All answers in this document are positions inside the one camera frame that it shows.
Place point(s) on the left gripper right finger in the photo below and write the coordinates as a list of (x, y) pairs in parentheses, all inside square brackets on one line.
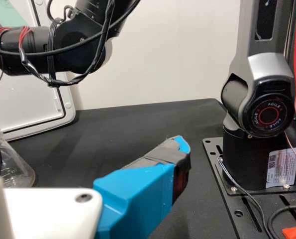
[(140, 184)]

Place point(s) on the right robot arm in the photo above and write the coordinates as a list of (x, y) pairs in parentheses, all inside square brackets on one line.
[(259, 99)]

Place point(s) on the clear flask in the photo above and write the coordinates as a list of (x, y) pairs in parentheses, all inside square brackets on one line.
[(17, 169)]

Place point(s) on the incubator door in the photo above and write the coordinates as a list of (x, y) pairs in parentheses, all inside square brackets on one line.
[(26, 104)]

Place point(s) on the black mounting plate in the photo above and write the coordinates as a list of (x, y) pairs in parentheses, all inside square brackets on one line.
[(212, 159)]

